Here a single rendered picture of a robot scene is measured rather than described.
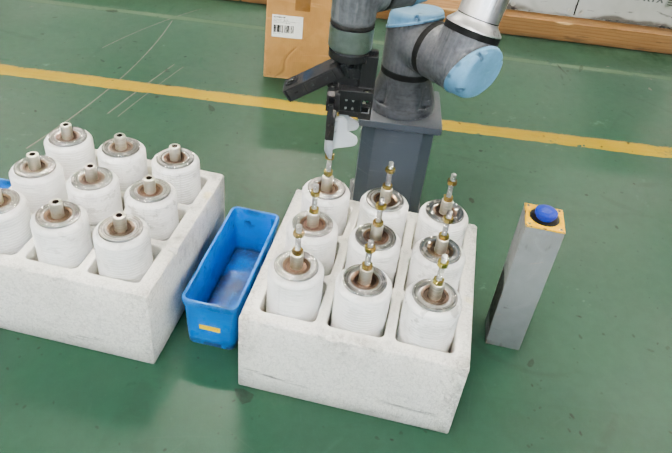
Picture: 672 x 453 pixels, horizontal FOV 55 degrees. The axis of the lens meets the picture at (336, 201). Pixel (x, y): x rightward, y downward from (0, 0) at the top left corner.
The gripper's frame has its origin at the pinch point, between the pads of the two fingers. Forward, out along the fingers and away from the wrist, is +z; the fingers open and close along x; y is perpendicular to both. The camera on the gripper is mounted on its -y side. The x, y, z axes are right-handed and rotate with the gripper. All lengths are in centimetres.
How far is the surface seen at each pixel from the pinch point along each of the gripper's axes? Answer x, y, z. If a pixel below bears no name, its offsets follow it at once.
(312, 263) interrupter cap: -22.6, 0.2, 9.5
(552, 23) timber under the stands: 161, 83, 28
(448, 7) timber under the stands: 163, 39, 27
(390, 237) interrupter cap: -13.2, 13.4, 9.4
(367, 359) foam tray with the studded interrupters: -33.0, 11.2, 19.9
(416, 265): -17.3, 18.5, 11.7
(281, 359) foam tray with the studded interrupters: -31.0, -3.3, 24.9
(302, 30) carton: 96, -15, 17
